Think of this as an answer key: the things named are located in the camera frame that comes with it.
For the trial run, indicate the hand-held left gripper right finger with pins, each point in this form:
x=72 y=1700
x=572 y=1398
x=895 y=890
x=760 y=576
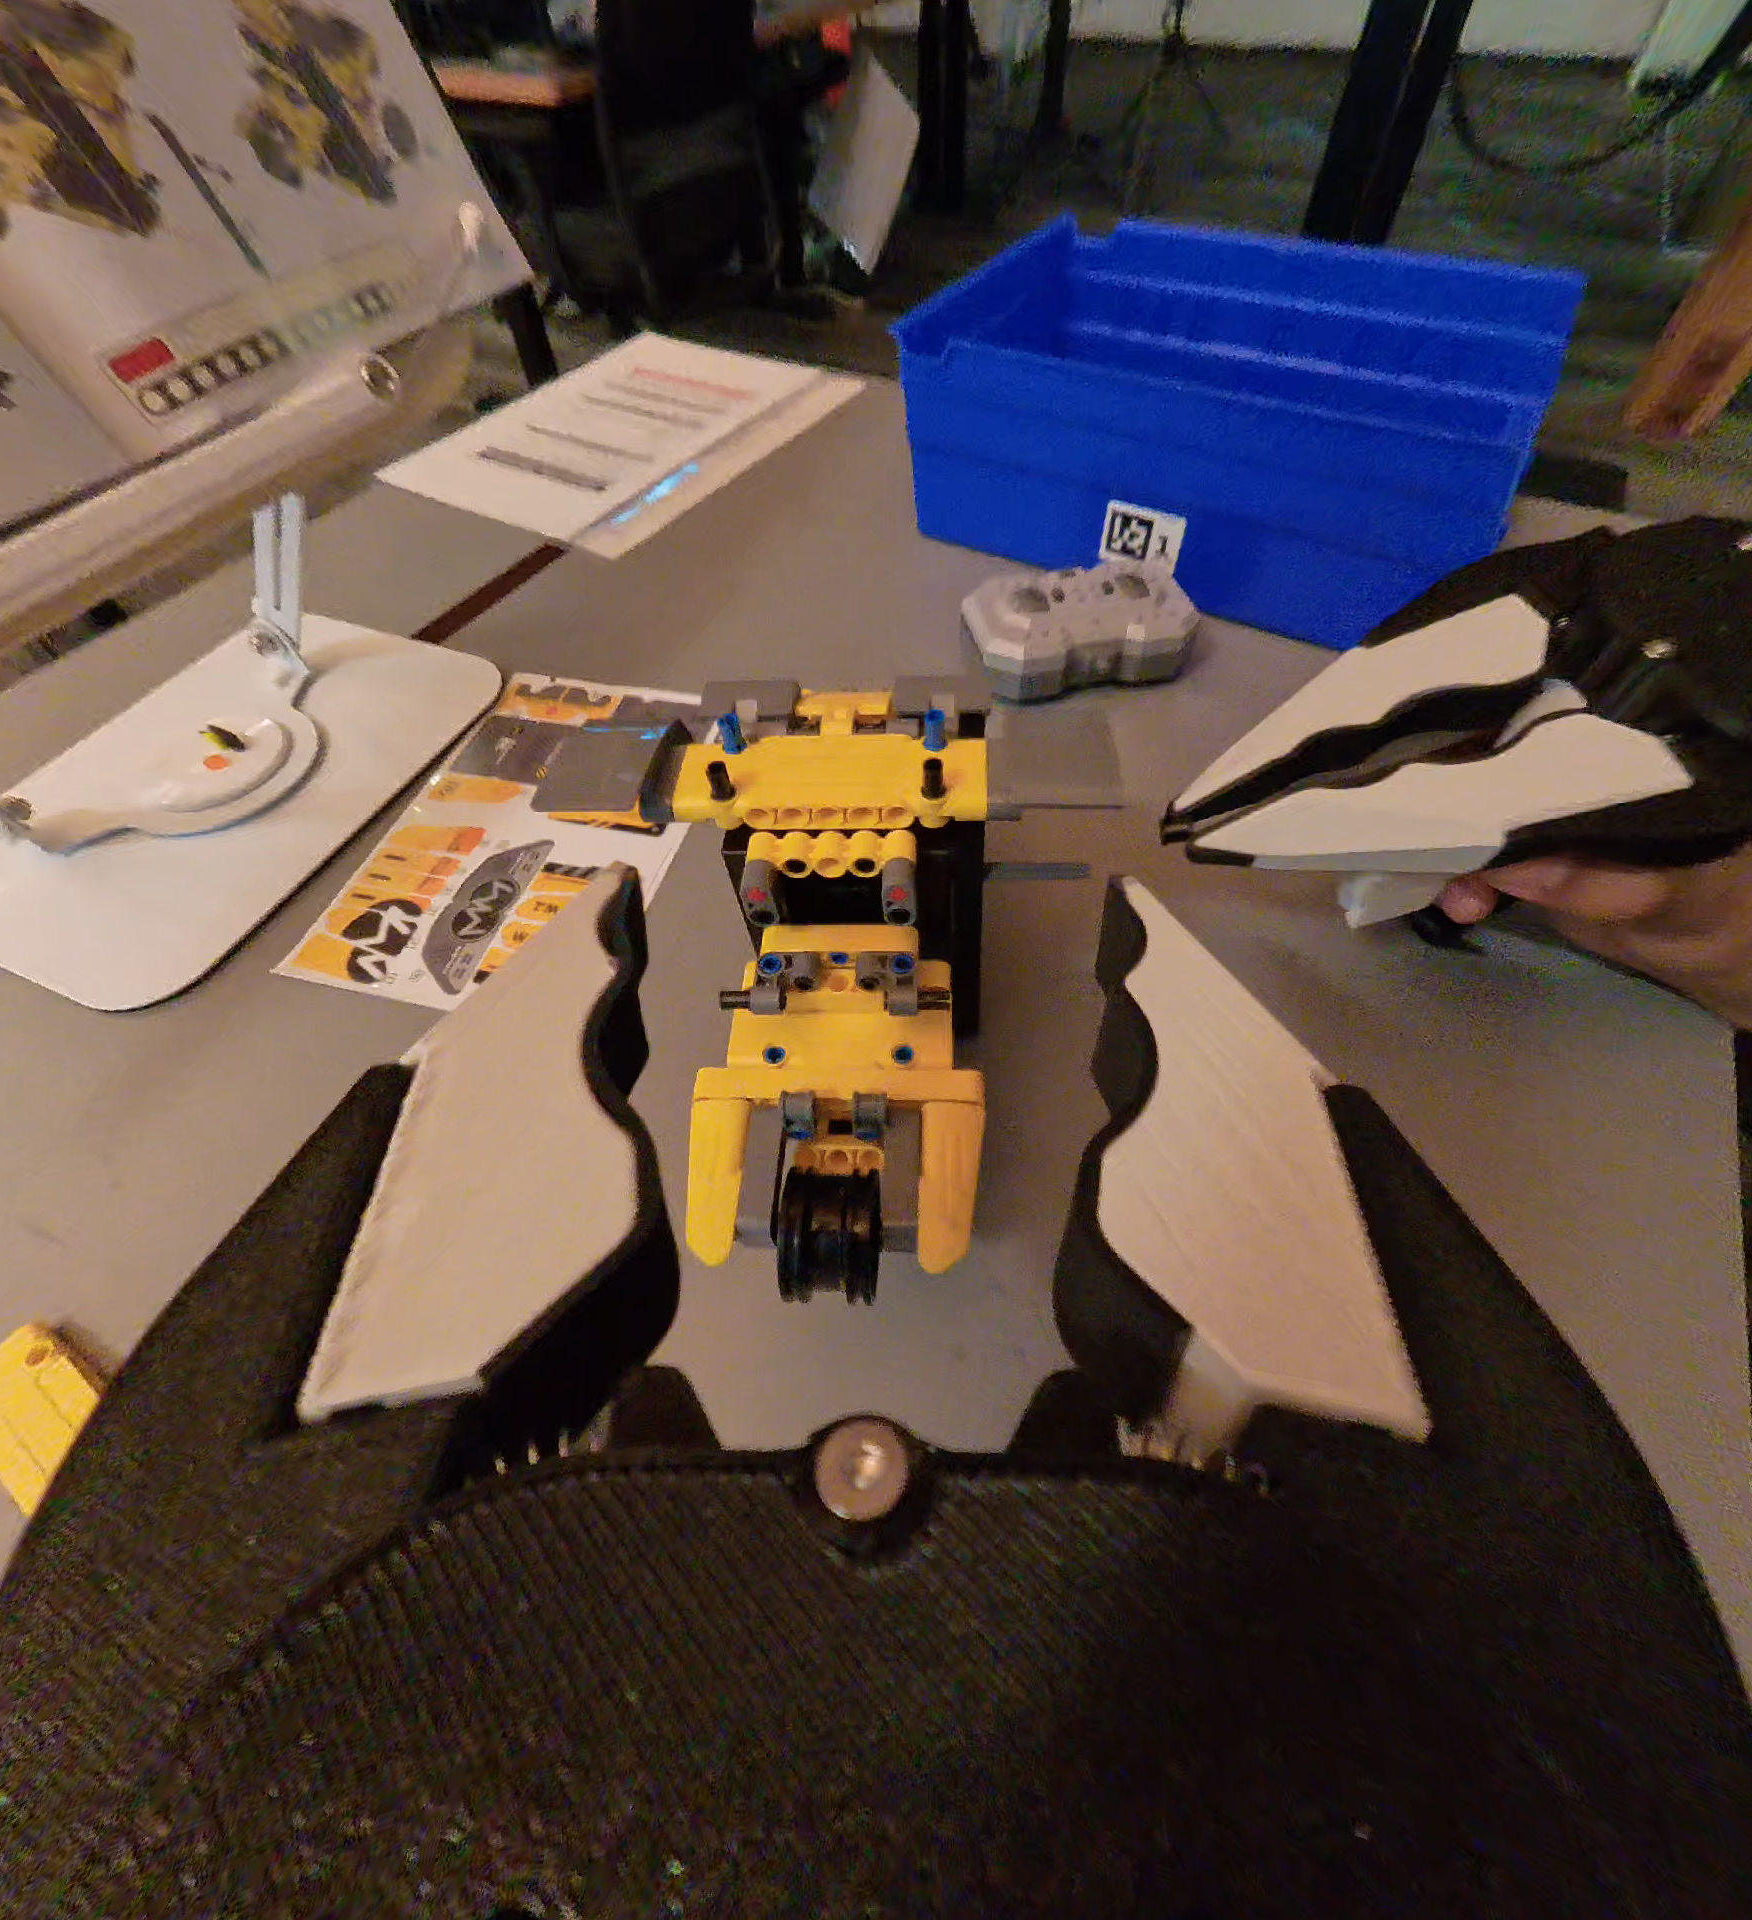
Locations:
x=1237 y=1200

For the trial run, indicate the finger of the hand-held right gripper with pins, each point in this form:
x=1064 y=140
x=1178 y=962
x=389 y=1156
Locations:
x=1417 y=669
x=1490 y=794

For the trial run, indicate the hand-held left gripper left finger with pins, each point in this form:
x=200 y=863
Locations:
x=500 y=1140

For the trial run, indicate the yellow black brick vehicle model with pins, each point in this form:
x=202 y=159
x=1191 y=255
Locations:
x=831 y=1051

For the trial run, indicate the person's right hand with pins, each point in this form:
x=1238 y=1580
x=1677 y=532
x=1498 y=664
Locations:
x=1717 y=944

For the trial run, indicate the yellow sticker sheet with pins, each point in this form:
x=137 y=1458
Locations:
x=411 y=900

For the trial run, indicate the blue plastic bin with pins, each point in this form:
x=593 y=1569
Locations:
x=1267 y=421

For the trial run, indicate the grey remote controller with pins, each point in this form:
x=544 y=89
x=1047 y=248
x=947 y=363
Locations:
x=1079 y=630

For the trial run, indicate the white metal book stand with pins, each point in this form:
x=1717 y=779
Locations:
x=140 y=855

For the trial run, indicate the yellow brick panel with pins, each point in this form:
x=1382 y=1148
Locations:
x=29 y=1410

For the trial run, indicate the black tripod legs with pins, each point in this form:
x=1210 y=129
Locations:
x=1394 y=120

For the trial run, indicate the printed paper sheet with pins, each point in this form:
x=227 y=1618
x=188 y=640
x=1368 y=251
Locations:
x=606 y=434

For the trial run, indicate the white hanging paper sheet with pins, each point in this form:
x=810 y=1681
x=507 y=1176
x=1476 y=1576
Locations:
x=868 y=159

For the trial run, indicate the open instruction booklet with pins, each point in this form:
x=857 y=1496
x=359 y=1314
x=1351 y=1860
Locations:
x=97 y=301

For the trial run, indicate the wooden post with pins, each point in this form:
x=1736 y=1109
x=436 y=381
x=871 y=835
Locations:
x=1739 y=285

